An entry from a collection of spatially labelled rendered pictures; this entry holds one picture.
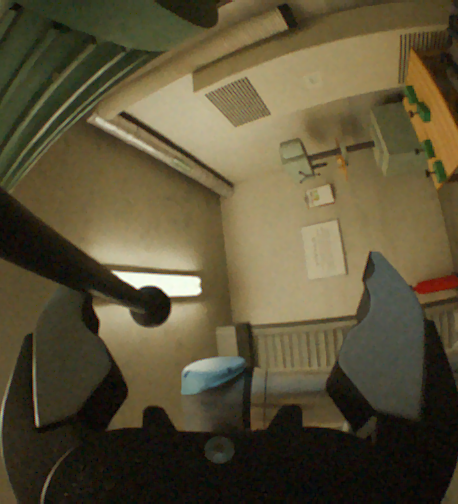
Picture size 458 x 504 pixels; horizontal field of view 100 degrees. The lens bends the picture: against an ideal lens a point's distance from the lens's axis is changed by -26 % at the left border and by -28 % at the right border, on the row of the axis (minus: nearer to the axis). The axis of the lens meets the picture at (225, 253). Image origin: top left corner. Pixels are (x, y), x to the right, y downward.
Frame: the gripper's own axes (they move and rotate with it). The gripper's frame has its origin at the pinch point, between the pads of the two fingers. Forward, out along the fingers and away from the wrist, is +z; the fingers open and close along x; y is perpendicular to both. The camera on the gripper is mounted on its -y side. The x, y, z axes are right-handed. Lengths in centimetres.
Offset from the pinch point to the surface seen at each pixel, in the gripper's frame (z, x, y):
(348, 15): 140, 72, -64
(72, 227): 125, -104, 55
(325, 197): 259, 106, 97
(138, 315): 2.4, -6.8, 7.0
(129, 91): 163, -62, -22
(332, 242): 226, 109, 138
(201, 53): 148, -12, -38
